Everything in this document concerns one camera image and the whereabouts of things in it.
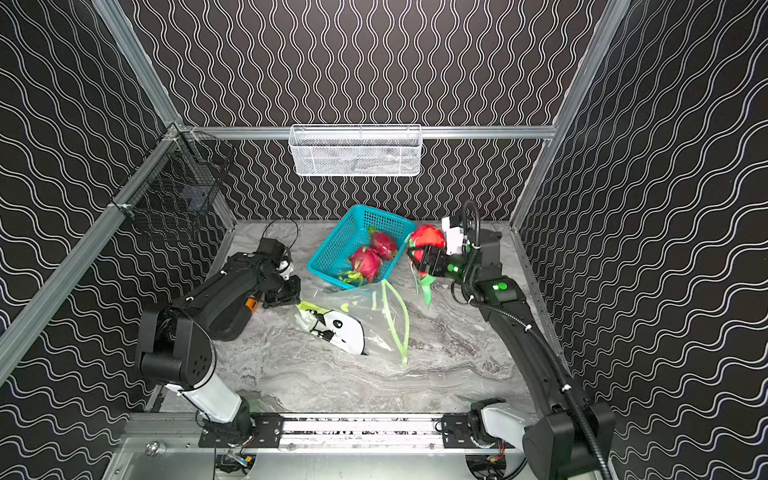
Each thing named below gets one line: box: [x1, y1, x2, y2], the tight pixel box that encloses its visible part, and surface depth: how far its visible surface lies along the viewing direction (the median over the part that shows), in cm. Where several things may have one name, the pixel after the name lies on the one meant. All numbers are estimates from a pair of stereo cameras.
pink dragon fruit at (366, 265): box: [338, 246, 383, 287], surface depth 99 cm
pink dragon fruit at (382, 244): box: [368, 230, 398, 261], surface depth 105 cm
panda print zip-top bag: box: [293, 279, 410, 365], surface depth 85 cm
